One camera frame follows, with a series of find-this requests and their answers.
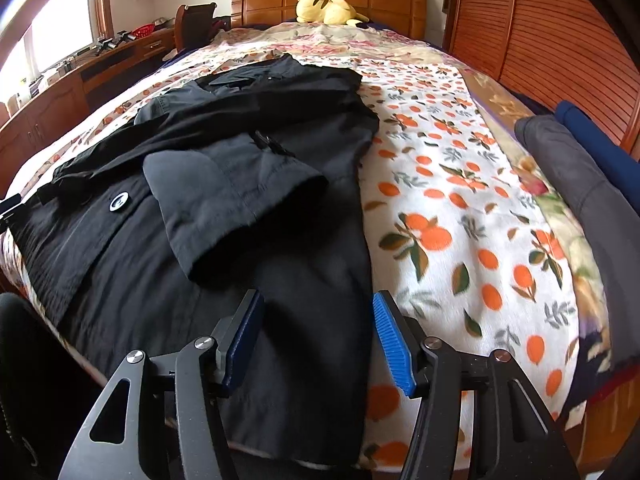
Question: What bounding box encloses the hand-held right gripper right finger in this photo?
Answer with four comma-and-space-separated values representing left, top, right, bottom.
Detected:
372, 290, 582, 480

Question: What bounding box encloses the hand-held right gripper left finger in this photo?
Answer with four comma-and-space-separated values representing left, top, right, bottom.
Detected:
57, 289, 266, 480

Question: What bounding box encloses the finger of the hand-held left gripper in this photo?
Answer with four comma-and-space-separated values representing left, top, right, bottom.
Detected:
0, 194, 25, 231

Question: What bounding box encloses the black coat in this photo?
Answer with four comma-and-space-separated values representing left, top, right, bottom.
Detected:
7, 54, 381, 471

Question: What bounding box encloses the wooden desk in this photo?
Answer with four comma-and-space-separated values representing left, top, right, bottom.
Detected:
0, 25, 177, 196

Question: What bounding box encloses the orange print blanket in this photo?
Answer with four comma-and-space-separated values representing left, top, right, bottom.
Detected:
0, 42, 581, 471

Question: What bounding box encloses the window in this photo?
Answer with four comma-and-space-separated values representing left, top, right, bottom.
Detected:
0, 0, 113, 81

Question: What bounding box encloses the black metal device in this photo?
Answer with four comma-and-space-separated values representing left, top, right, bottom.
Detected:
97, 32, 138, 53

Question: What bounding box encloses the grey folded cloth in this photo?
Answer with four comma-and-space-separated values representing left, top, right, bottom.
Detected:
514, 114, 640, 361

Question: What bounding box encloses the wooden chair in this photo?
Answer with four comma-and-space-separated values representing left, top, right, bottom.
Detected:
175, 3, 231, 53

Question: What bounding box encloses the navy folded cloth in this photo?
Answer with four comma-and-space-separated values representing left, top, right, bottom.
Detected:
554, 100, 640, 201

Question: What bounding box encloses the floral bed sheet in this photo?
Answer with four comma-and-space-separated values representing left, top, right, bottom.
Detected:
187, 22, 613, 361

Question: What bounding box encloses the yellow plush toy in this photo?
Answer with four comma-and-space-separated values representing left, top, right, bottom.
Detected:
295, 0, 371, 26

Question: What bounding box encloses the wooden bed headboard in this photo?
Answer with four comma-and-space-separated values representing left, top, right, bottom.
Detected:
231, 0, 427, 41

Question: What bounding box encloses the wooden slatted wardrobe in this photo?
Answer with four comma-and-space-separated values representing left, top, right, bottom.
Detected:
442, 0, 640, 161

